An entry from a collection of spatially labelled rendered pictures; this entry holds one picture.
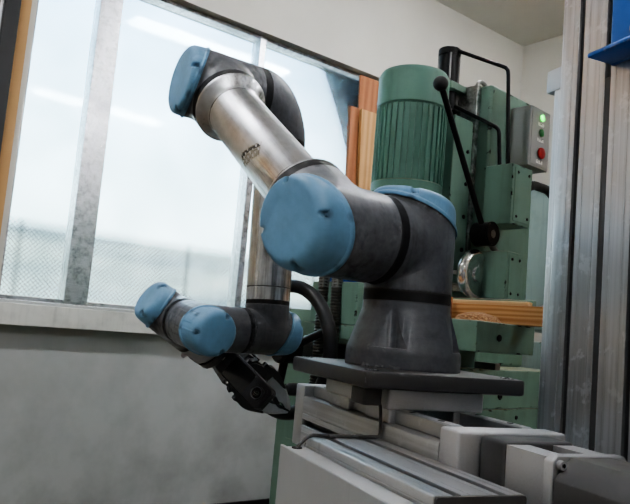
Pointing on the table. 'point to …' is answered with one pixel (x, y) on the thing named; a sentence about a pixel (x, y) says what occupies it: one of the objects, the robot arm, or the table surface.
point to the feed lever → (487, 232)
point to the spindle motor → (409, 129)
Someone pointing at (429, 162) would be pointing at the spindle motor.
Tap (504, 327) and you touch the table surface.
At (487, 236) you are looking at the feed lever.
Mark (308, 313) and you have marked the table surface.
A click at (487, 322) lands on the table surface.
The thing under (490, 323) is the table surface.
